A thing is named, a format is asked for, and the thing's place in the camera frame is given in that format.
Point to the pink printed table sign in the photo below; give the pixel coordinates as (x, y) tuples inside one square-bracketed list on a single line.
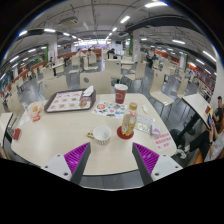
[(163, 142)]

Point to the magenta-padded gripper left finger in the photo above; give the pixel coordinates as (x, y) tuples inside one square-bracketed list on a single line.
[(77, 156)]

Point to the white paper card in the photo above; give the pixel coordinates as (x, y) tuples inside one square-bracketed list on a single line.
[(24, 119)]

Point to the brown food tray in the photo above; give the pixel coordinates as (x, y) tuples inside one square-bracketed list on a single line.
[(66, 101)]

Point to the person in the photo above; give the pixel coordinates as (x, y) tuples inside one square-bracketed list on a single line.
[(80, 53), (213, 140), (150, 60), (111, 52), (89, 52)]

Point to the clear plastic bag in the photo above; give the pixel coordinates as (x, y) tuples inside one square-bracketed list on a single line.
[(145, 124)]

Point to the colourful printed leaflet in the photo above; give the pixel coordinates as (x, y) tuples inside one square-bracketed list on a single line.
[(108, 109)]

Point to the small white tissue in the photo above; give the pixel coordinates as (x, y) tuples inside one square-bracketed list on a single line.
[(145, 108)]

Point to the group of beige chairs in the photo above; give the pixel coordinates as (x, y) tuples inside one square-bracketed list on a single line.
[(96, 81)]

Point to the red sauce packet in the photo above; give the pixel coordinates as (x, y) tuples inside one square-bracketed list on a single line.
[(36, 118)]

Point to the red paper cup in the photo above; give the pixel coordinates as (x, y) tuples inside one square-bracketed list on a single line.
[(120, 95)]

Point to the group of ceiling lights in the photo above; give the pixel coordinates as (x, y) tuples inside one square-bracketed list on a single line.
[(156, 4)]

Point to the clear yellow-capped drink bottle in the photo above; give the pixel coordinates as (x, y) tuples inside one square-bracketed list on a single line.
[(129, 121)]

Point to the ceiling air conditioner unit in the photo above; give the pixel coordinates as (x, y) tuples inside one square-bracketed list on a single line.
[(68, 21)]

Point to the crumpled white napkin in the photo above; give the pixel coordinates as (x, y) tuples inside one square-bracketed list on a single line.
[(88, 91)]

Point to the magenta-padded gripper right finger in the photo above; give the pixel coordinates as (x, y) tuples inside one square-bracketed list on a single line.
[(146, 157)]

